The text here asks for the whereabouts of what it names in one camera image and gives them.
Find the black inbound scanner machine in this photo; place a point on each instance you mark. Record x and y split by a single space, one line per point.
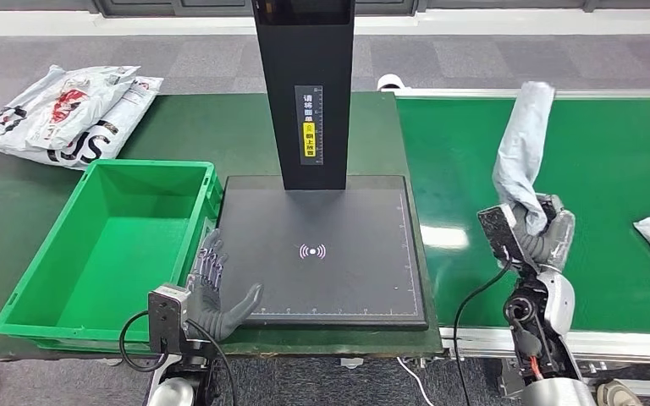
325 224

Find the black yellow label sticker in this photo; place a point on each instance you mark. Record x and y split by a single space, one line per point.
309 143

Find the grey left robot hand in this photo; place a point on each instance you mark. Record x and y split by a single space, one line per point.
210 314

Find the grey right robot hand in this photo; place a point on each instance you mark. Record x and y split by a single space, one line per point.
558 246

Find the white conveyor roller end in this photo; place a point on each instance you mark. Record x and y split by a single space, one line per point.
389 83

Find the white table bracket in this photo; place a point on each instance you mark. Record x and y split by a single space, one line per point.
352 362

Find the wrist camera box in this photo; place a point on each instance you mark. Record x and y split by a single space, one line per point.
165 319
496 230

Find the conveyor caster wheel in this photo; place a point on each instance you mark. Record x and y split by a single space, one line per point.
619 393

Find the glass partition frame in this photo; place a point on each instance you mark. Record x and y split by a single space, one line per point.
134 7

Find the green conveyor belt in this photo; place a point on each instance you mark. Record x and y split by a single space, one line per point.
448 145

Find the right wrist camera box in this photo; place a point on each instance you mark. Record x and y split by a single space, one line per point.
496 230

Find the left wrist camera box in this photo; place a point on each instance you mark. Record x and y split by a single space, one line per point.
165 319

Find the aluminium conveyor frame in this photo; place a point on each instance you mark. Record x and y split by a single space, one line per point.
471 339

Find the white parcel bag black letters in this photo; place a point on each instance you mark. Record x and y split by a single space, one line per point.
120 129

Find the green plastic crate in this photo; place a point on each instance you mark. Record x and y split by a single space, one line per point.
117 252

